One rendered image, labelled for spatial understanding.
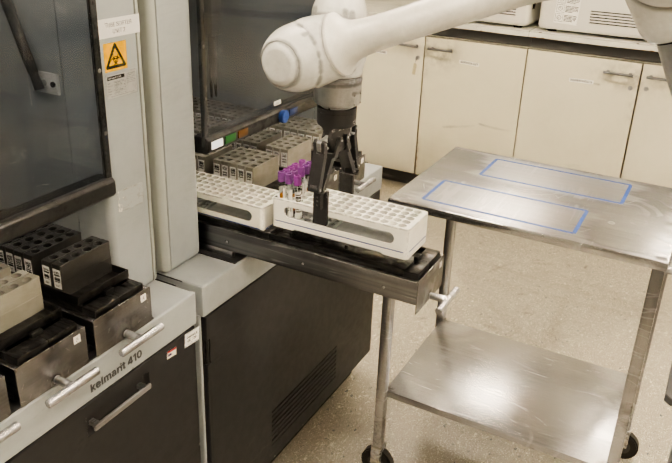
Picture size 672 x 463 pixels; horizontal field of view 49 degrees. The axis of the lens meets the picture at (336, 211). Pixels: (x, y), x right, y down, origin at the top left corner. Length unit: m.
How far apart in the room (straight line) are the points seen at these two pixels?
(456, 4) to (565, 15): 2.41
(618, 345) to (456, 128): 1.48
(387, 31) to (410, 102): 2.73
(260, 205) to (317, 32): 0.48
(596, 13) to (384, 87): 1.11
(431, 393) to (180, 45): 1.08
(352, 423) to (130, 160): 1.22
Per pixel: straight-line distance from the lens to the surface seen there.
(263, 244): 1.50
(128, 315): 1.33
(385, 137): 3.99
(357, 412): 2.33
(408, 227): 1.36
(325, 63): 1.17
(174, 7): 1.41
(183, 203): 1.51
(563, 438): 1.92
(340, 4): 1.31
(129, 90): 1.34
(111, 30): 1.30
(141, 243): 1.44
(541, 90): 3.65
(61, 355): 1.24
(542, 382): 2.08
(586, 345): 2.82
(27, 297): 1.26
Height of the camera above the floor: 1.46
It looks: 23 degrees down
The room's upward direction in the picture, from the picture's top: 2 degrees clockwise
